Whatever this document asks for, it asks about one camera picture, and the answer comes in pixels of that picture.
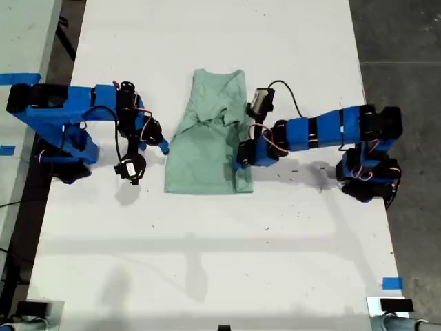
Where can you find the black camera box silver face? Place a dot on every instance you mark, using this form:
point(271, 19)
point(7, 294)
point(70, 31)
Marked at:
point(260, 102)

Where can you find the small black box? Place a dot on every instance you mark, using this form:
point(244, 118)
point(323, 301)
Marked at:
point(396, 305)
point(32, 307)

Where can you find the white metal plate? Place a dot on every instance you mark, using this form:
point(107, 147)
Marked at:
point(372, 307)

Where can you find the small black knob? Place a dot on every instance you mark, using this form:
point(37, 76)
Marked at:
point(224, 327)

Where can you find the square blue tape piece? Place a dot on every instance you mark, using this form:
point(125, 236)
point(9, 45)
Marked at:
point(392, 283)

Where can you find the black stand leg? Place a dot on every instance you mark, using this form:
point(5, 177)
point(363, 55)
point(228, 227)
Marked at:
point(67, 38)

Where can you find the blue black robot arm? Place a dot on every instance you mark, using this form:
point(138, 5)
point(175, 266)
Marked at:
point(51, 110)
point(327, 131)

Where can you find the black camera box white label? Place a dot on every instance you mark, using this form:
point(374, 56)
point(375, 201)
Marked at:
point(130, 169)

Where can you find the long blue tape strip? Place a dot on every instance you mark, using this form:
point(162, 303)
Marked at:
point(19, 78)

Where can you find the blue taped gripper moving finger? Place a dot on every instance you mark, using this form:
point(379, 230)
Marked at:
point(142, 147)

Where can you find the pale green T-shirt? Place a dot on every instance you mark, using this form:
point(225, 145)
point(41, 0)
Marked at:
point(200, 155)

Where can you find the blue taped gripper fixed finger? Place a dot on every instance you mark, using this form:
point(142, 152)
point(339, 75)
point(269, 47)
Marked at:
point(236, 165)
point(163, 146)

